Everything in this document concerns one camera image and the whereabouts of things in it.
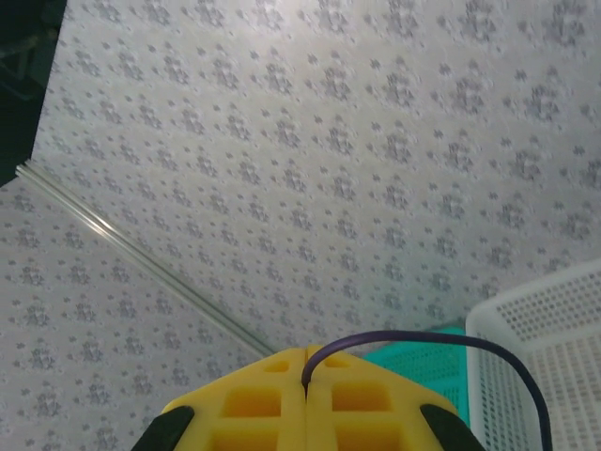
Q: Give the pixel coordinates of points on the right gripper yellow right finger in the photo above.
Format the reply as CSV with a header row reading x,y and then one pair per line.
x,y
375,423

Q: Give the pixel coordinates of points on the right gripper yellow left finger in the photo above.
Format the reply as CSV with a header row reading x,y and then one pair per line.
x,y
263,423

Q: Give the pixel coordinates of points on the teal perforated plastic basket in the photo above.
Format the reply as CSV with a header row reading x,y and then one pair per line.
x,y
422,366

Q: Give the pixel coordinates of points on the white perforated plastic basket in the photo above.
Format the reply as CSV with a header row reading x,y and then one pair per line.
x,y
554,357

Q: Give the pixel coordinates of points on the aluminium frame corner post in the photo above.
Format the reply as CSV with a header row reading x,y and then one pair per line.
x,y
117,237

